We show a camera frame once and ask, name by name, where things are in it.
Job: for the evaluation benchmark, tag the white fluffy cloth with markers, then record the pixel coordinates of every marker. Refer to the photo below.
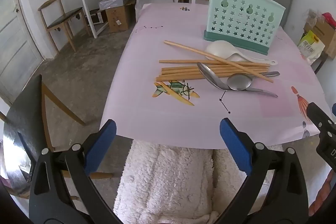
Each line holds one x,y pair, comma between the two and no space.
168,182

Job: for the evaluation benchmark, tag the orange cloth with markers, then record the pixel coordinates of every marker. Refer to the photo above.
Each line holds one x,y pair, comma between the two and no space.
323,192

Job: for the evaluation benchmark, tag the white microwave oven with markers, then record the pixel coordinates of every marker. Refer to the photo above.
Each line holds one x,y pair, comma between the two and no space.
97,17

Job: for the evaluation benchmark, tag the red plastic bag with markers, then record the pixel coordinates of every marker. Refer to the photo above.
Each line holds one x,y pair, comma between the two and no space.
329,18

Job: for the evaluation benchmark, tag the yellow rice bag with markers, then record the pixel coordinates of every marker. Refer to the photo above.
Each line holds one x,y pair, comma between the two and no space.
311,44

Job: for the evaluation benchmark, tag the pink printed tablecloth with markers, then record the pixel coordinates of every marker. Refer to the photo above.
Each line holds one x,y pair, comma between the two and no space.
162,116

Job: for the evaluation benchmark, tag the metal spoon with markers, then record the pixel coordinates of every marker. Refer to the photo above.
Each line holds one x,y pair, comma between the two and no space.
239,81
207,73

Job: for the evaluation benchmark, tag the teal star-cutout utensil holder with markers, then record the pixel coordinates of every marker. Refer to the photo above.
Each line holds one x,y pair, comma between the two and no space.
236,19

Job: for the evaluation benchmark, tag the open cardboard box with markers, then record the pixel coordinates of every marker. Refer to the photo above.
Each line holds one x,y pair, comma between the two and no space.
324,35

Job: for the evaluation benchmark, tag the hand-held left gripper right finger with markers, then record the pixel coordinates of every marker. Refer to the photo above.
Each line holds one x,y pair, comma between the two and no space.
235,145

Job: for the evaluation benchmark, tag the brown cardboard box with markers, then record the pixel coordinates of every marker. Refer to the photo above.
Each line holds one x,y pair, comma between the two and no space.
118,19

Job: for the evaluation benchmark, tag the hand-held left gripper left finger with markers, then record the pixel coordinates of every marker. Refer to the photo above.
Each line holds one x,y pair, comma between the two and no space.
101,145

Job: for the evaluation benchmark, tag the white panel door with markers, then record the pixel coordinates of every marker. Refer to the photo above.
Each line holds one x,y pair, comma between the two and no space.
13,50

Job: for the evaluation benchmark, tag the pile of wooden chopsticks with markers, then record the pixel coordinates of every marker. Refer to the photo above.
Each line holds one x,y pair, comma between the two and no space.
183,74

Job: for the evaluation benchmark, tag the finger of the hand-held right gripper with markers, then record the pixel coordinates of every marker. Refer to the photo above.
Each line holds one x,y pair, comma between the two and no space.
320,120

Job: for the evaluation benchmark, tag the plastic-covered flat box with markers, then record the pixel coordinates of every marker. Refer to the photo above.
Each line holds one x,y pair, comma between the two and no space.
113,2

